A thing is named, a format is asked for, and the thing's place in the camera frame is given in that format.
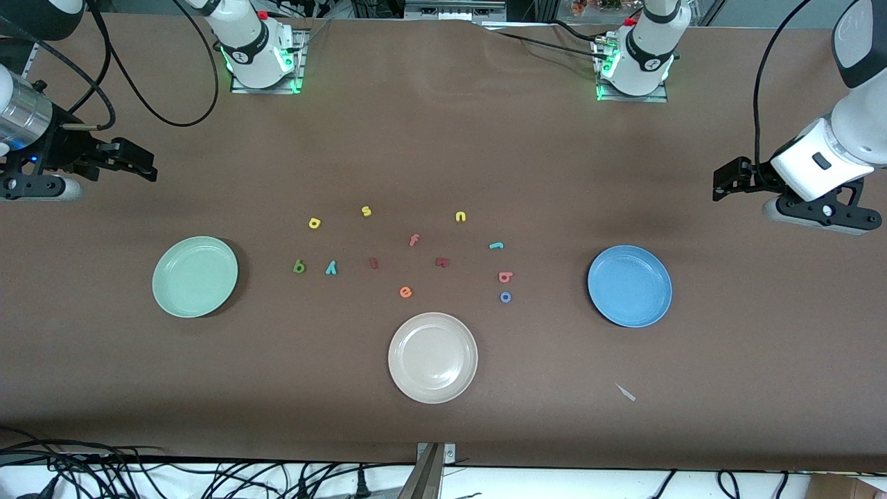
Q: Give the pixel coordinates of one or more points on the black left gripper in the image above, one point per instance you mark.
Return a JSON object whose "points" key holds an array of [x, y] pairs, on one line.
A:
{"points": [[760, 174]]}

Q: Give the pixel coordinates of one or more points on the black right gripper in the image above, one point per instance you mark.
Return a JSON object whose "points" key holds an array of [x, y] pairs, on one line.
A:
{"points": [[64, 148]]}

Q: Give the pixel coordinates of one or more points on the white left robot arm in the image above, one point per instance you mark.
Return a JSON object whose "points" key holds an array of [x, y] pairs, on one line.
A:
{"points": [[648, 55]]}

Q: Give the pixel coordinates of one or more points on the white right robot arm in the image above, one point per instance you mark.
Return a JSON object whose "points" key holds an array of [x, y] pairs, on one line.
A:
{"points": [[253, 48]]}

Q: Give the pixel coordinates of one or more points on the green plate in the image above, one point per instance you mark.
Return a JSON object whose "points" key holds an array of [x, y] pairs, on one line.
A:
{"points": [[195, 277]]}

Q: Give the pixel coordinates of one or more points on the blue plate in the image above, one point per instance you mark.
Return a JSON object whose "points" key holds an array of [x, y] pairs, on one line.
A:
{"points": [[629, 285]]}

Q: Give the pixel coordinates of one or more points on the orange patterned object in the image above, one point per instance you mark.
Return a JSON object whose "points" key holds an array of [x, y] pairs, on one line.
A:
{"points": [[596, 5]]}

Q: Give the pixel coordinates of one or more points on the white paper scrap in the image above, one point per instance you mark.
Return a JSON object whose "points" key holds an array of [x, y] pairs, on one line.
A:
{"points": [[626, 392]]}

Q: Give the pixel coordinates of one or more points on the brown cardboard box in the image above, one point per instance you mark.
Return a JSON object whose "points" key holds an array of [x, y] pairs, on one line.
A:
{"points": [[845, 487]]}

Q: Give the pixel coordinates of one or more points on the beige plate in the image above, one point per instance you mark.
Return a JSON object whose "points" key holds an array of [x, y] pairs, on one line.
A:
{"points": [[432, 357]]}

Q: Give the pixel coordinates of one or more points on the black power plug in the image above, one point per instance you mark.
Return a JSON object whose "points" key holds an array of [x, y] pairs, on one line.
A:
{"points": [[360, 487]]}

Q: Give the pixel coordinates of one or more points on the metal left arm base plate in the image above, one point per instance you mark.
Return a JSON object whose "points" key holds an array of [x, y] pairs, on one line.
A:
{"points": [[634, 98]]}

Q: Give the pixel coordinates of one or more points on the aluminium table frame rail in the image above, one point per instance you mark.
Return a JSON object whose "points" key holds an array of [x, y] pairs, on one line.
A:
{"points": [[29, 66]]}

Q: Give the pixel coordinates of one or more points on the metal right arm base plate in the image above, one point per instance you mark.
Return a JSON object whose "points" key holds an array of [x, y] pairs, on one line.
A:
{"points": [[301, 66]]}

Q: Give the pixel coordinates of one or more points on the aluminium frame structure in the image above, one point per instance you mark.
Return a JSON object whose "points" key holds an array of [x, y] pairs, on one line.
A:
{"points": [[450, 10]]}

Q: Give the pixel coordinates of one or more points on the grey metal table bracket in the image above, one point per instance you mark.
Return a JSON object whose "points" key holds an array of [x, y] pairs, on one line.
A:
{"points": [[433, 471]]}

